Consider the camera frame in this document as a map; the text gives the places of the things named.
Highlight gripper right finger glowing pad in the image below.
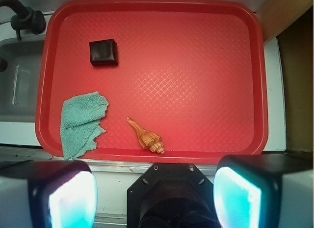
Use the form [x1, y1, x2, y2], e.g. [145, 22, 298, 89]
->
[213, 154, 314, 228]

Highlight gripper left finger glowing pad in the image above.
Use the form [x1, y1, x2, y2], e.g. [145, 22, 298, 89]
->
[0, 160, 98, 228]

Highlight tan spiral seashell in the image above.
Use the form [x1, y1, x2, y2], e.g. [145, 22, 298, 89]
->
[127, 117, 165, 154]

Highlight grey sink basin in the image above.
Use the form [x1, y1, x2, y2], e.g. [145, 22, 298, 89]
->
[0, 35, 45, 123]

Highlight red plastic tray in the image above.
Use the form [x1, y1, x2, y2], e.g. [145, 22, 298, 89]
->
[35, 0, 268, 165]

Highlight black folded wallet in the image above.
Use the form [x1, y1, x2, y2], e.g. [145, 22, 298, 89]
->
[89, 39, 118, 66]

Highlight brown cardboard panel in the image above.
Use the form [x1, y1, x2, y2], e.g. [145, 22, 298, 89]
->
[256, 0, 314, 152]

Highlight grey sink faucet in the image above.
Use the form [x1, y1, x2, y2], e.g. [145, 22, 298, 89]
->
[0, 0, 46, 41]

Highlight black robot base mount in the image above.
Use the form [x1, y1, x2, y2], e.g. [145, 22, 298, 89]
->
[127, 164, 221, 228]

